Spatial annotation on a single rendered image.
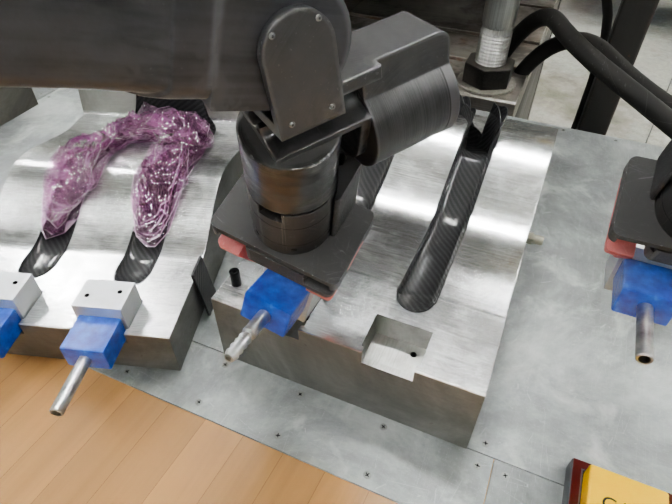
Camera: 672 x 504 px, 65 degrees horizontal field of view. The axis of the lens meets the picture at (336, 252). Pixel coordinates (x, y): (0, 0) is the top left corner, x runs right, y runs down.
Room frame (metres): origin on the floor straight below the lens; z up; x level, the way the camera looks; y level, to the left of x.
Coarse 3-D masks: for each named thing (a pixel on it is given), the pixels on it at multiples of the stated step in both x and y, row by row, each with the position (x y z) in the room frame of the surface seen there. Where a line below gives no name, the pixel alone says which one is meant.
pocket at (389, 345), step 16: (384, 320) 0.31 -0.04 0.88; (368, 336) 0.29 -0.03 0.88; (384, 336) 0.31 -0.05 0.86; (400, 336) 0.30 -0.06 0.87; (416, 336) 0.30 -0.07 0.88; (368, 352) 0.29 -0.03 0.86; (384, 352) 0.29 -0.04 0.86; (400, 352) 0.29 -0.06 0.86; (416, 352) 0.29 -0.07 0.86; (384, 368) 0.26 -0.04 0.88; (400, 368) 0.27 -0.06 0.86
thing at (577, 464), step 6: (576, 462) 0.20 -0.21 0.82; (582, 462) 0.20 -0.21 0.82; (576, 468) 0.20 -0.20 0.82; (582, 468) 0.20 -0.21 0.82; (576, 474) 0.19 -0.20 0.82; (576, 480) 0.19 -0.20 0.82; (570, 486) 0.18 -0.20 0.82; (576, 486) 0.18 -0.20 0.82; (570, 492) 0.18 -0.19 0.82; (576, 492) 0.18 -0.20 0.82; (570, 498) 0.17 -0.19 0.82; (576, 498) 0.17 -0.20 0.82
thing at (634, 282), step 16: (640, 256) 0.32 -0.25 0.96; (608, 272) 0.33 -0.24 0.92; (624, 272) 0.30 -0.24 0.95; (640, 272) 0.30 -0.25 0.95; (656, 272) 0.30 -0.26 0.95; (608, 288) 0.32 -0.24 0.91; (624, 288) 0.29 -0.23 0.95; (640, 288) 0.29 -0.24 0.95; (656, 288) 0.29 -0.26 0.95; (624, 304) 0.28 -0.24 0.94; (640, 304) 0.28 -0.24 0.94; (656, 304) 0.27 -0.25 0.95; (640, 320) 0.26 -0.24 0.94; (656, 320) 0.27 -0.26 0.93; (640, 336) 0.25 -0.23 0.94; (640, 352) 0.23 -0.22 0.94
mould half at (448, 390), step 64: (448, 128) 0.57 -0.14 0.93; (512, 128) 0.56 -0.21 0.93; (384, 192) 0.50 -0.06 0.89; (512, 192) 0.47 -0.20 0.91; (384, 256) 0.39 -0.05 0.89; (512, 256) 0.39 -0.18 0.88; (320, 320) 0.30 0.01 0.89; (448, 320) 0.30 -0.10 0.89; (320, 384) 0.29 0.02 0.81; (384, 384) 0.26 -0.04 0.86; (448, 384) 0.24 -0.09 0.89
